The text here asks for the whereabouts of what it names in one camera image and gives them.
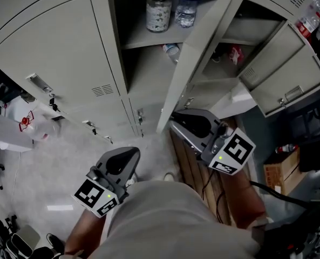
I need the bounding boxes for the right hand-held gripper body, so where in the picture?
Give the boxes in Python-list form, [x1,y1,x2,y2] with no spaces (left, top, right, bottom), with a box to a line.
[201,121,257,175]

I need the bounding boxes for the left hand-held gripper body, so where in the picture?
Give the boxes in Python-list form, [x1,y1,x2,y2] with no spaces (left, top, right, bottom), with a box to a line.
[71,167,130,219]

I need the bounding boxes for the grey metal locker door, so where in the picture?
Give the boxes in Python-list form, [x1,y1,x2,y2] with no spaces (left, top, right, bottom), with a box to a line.
[155,0,235,134]
[54,98,137,136]
[237,20,320,118]

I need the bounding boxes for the grey metal locker cabinet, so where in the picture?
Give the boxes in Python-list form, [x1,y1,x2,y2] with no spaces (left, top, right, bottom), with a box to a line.
[0,0,320,145]

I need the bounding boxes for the person's right forearm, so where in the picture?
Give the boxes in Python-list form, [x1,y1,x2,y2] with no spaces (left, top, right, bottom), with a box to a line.
[221,168,267,229]

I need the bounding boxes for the person's left forearm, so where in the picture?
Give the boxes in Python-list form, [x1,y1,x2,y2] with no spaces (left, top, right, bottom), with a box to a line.
[64,212,114,259]

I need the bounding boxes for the person's left shoe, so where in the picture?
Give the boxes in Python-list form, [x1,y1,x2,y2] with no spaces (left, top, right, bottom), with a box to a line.
[126,171,139,186]

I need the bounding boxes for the wooden plank platform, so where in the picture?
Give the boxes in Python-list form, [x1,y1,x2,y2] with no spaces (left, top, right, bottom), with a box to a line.
[169,117,255,226]

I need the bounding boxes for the white floor tape strip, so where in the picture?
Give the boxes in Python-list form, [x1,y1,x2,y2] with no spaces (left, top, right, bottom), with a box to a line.
[46,205,74,212]

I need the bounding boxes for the red and white bottle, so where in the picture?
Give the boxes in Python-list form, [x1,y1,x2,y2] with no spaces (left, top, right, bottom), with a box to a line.
[275,144,298,154]

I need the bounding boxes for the cardboard box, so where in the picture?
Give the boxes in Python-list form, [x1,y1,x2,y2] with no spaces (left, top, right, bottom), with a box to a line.
[263,147,309,196]

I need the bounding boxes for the person's light t-shirt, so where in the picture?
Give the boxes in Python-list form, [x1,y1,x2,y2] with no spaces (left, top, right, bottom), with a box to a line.
[89,181,274,259]

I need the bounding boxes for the dark desk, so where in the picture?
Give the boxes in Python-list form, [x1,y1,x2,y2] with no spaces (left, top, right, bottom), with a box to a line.
[259,90,320,145]

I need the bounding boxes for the pink bag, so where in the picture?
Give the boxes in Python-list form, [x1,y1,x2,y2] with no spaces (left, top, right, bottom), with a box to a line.
[228,44,246,66]

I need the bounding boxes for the small red-capped bottle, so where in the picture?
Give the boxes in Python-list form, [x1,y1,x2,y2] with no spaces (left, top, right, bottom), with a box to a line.
[162,43,181,64]

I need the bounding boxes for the large red-capped water jug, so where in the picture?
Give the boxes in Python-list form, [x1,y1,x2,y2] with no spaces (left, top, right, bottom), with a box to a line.
[18,111,58,141]

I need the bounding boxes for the grey trash bin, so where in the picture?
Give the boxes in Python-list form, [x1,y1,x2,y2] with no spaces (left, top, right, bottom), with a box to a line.
[10,224,41,257]

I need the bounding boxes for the black backpack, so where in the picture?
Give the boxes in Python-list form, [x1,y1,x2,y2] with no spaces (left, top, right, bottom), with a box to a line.
[298,140,320,173]

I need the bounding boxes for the black worn equipment pack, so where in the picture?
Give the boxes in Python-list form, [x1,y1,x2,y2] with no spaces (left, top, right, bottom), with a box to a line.
[253,206,320,259]

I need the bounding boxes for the white water dispenser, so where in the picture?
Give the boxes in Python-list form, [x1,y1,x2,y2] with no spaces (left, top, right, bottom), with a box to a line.
[0,108,35,153]

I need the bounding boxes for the clear water bottle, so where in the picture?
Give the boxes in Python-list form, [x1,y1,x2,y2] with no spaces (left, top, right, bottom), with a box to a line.
[174,0,199,28]

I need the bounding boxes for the patterned label jar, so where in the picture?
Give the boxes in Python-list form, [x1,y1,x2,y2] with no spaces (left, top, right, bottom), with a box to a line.
[145,0,173,33]

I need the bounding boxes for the plastic-wrapped bottle pack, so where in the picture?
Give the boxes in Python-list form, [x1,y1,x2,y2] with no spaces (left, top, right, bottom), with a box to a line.
[294,0,320,39]

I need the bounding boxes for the thin black platform cables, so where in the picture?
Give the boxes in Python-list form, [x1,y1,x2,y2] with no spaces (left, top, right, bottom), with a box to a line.
[201,168,231,224]

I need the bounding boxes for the thick black cable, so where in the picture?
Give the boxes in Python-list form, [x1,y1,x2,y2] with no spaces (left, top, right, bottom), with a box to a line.
[250,181,311,208]

